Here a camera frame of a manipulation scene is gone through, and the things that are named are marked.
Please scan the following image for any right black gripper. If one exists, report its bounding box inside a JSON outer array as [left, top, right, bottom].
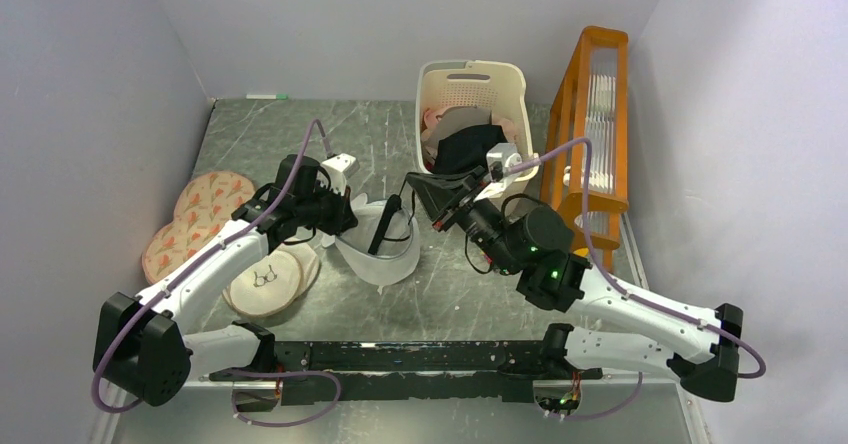
[[406, 167, 523, 276]]

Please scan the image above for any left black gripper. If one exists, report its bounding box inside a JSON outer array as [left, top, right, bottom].
[[296, 179, 358, 236]]

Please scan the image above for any black wire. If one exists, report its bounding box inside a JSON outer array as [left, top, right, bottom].
[[366, 182, 419, 257]]

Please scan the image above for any black bra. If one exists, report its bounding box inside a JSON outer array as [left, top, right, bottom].
[[431, 124, 507, 175]]

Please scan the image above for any white mesh laundry bag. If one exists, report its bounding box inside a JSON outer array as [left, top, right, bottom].
[[320, 194, 421, 287]]

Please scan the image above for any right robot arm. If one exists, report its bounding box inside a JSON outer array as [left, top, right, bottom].
[[404, 170, 744, 403]]

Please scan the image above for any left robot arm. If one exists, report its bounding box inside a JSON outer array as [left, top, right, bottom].
[[91, 154, 359, 412]]

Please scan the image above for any cream plastic laundry basket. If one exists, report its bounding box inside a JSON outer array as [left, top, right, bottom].
[[413, 60, 537, 173]]

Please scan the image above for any pink cloth in basket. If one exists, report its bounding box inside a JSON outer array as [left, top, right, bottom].
[[421, 106, 521, 145]]

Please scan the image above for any grey brown cloth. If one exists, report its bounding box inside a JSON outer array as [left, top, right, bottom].
[[421, 106, 492, 145]]

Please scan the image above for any beige round fabric pad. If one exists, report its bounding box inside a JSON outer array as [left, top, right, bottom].
[[222, 244, 321, 319]]

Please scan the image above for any floral pink oven mitt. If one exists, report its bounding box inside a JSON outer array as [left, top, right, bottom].
[[141, 171, 256, 284]]

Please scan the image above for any green white marker pen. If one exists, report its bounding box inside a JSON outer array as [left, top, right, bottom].
[[245, 94, 289, 101]]

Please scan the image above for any orange wooden rack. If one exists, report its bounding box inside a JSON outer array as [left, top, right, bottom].
[[540, 26, 629, 271]]

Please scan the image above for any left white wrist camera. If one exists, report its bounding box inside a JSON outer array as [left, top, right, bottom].
[[321, 153, 360, 194]]

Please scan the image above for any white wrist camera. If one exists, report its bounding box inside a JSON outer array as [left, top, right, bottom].
[[321, 153, 360, 194], [474, 143, 523, 201]]

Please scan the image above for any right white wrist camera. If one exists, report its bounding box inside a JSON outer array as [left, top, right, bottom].
[[474, 143, 523, 201]]

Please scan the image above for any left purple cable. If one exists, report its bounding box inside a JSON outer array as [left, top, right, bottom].
[[89, 118, 343, 429]]

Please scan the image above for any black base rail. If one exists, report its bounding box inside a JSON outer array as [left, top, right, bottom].
[[210, 340, 602, 406]]

